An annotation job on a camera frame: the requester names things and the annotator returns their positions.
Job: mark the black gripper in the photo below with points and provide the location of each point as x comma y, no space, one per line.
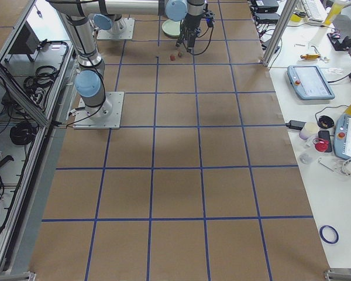
191,22

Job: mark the light green plate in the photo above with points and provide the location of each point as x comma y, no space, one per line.
172,28

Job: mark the blue teach pendant far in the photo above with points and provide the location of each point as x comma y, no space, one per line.
309,83

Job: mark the blue teach pendant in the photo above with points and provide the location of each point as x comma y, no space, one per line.
309,83
342,139

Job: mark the black power adapter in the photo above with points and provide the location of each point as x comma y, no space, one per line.
295,125

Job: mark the white paper cup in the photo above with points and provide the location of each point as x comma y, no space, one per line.
309,129

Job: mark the red round object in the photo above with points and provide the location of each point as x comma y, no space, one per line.
322,145

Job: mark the blue teach pendant near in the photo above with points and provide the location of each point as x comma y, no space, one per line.
342,139

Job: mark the blue tape roll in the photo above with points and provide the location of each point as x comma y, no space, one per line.
329,234

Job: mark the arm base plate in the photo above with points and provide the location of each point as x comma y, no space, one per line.
109,116
121,29

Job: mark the aluminium frame post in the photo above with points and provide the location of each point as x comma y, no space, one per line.
286,12

